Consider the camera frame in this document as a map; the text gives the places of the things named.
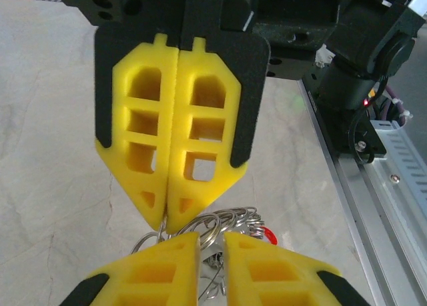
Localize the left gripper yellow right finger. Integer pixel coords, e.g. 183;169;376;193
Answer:
223;231;372;306

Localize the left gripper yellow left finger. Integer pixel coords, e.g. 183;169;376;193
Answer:
58;231;201;306

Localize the silver key ring chain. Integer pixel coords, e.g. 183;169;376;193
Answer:
129;205;268;301

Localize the red heart tag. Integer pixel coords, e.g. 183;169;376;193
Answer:
256;225;278;246

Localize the grey perforated cable duct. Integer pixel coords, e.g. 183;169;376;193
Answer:
370;119;427;220

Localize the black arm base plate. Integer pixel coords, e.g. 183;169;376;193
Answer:
333;115;388;159

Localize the aluminium arm base rail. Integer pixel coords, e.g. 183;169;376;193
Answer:
296;79;427;306

